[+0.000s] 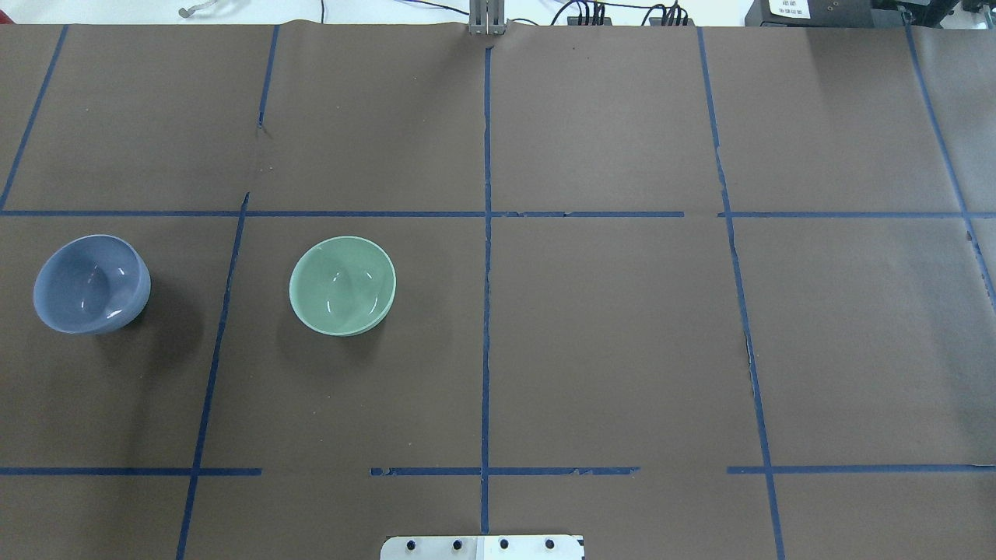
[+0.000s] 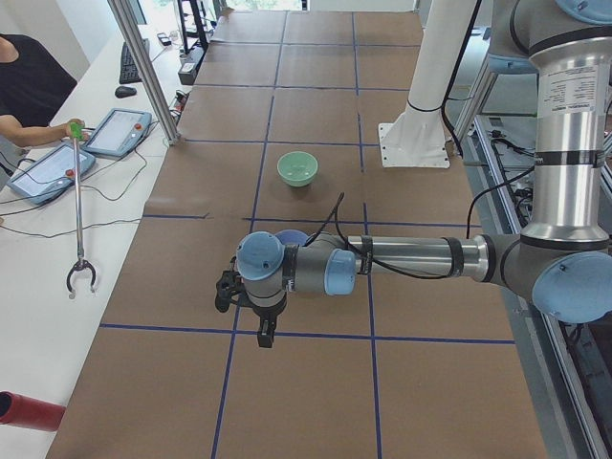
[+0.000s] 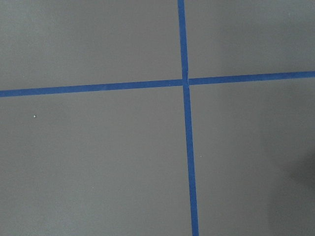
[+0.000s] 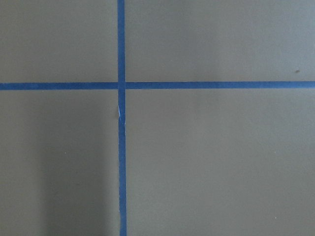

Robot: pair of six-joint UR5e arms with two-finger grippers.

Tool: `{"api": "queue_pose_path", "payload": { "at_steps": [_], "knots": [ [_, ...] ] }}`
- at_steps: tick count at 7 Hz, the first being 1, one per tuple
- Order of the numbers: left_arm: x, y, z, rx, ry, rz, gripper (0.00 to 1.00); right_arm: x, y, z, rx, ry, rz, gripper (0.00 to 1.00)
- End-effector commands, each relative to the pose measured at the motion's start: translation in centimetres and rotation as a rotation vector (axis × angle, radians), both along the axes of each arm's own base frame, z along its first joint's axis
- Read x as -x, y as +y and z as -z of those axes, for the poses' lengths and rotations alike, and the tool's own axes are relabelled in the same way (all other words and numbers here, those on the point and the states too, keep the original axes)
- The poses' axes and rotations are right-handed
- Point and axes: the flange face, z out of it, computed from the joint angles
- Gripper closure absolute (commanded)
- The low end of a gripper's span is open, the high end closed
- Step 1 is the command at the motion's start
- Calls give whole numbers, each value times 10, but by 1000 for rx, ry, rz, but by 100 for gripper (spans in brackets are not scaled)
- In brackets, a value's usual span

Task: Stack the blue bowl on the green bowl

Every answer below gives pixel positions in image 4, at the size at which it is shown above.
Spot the brown paper table cover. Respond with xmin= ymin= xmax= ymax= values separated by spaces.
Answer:
xmin=0 ymin=0 xmax=315 ymax=236

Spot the vertical blue tape strip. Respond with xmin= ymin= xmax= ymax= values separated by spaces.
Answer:
xmin=117 ymin=0 xmax=127 ymax=236

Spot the horizontal blue tape strip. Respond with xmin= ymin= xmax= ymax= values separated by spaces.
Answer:
xmin=0 ymin=81 xmax=315 ymax=90

